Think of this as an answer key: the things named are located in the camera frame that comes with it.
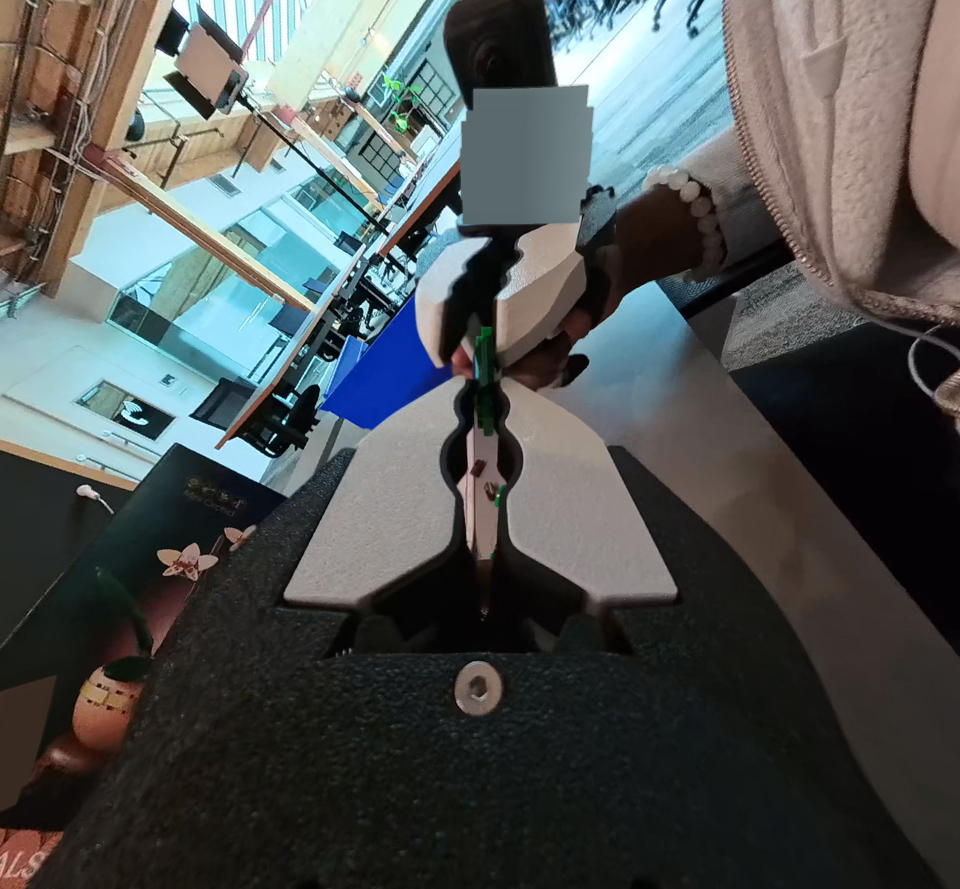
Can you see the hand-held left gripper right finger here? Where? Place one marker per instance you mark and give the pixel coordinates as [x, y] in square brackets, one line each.
[592, 521]

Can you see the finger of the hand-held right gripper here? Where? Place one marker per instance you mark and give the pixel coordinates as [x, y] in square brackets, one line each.
[544, 281]
[433, 304]

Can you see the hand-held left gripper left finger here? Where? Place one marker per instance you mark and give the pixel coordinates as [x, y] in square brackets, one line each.
[360, 521]

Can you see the bright green toy plate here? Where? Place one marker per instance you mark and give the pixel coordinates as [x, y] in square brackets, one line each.
[485, 356]

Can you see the dark green toy brick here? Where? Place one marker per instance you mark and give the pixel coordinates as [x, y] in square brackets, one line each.
[487, 409]

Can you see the person's right forearm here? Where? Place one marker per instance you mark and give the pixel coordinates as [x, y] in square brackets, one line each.
[750, 214]

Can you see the black desk divider panel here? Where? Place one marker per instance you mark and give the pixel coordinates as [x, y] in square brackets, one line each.
[45, 529]

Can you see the person's right hand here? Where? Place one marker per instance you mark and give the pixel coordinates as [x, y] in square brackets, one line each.
[652, 244]

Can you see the blue storage bin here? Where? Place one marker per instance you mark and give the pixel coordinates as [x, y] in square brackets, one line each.
[390, 371]

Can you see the instruction booklet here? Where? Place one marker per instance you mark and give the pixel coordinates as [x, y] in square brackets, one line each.
[480, 521]

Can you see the dark orchid print toy box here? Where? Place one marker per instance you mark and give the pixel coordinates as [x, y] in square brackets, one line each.
[150, 529]

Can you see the green hanging plant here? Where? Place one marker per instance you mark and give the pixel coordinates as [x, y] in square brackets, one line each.
[397, 90]

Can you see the black phone symbol sign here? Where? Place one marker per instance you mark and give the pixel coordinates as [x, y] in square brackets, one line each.
[142, 416]

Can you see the person in beige hoodie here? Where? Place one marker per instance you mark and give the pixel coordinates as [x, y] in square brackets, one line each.
[847, 116]

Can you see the white panel peg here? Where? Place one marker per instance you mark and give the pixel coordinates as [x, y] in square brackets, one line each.
[86, 491]

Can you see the person's dark pants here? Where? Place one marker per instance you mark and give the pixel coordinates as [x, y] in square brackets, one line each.
[862, 454]

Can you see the studio panel light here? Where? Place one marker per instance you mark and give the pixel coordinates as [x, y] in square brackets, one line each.
[210, 64]

